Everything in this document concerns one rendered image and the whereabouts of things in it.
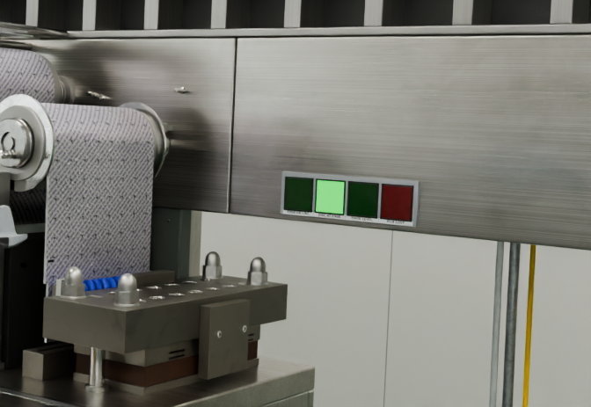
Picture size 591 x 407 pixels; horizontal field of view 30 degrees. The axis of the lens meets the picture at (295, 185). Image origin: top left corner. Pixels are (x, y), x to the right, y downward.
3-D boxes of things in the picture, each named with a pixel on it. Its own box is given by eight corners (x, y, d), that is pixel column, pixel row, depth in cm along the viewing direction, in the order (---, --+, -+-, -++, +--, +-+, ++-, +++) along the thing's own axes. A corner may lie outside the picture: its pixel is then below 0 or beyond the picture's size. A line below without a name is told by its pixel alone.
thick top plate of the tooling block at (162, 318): (41, 337, 161) (43, 296, 160) (211, 307, 194) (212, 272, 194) (124, 354, 152) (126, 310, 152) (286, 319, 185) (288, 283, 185)
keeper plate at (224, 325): (197, 377, 166) (200, 305, 165) (237, 367, 174) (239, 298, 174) (210, 380, 165) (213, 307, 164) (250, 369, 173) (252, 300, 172)
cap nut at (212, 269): (196, 277, 188) (198, 250, 188) (210, 275, 191) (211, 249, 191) (214, 279, 186) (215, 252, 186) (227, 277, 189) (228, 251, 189)
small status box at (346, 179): (279, 214, 181) (281, 170, 180) (281, 214, 181) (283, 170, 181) (415, 227, 167) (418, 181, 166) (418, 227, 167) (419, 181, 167)
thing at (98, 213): (43, 283, 166) (47, 161, 165) (147, 270, 186) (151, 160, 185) (45, 284, 166) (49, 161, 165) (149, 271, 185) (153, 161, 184)
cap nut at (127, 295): (107, 304, 156) (109, 272, 156) (125, 301, 159) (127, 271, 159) (127, 308, 154) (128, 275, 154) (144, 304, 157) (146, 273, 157)
